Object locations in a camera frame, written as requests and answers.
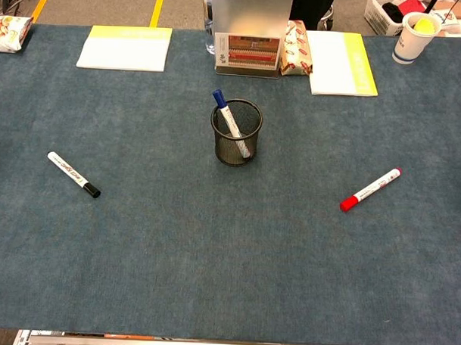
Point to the red cap marker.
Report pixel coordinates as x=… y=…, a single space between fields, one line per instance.
x=370 y=190

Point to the black cap marker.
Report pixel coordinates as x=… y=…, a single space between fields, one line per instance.
x=69 y=172

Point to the black mesh pen cup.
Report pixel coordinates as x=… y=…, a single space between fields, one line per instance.
x=254 y=141

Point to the blue-capped marker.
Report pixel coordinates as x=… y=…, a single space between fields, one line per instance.
x=225 y=112

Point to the blue felt table mat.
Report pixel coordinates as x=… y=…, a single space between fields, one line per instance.
x=174 y=254

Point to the printed red brown card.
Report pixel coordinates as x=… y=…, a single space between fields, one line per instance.
x=250 y=52

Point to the gold red snack pack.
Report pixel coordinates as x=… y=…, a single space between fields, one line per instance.
x=295 y=50

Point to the yellow white Lexicon book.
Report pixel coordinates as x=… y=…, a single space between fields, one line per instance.
x=332 y=66

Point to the plain yellow white book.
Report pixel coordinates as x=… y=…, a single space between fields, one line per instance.
x=125 y=51

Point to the silver metal stand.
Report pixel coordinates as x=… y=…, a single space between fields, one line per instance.
x=251 y=12

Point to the person in black trousers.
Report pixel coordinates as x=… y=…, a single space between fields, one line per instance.
x=308 y=8

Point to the chrome stool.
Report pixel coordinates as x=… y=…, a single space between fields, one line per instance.
x=326 y=18

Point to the white plastic basket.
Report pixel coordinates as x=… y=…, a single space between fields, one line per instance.
x=376 y=16

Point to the white blue paper cup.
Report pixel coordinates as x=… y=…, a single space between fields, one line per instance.
x=409 y=46

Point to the yellow ball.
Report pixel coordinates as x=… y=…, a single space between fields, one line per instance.
x=424 y=26

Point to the white chips bag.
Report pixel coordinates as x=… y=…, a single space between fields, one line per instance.
x=6 y=34

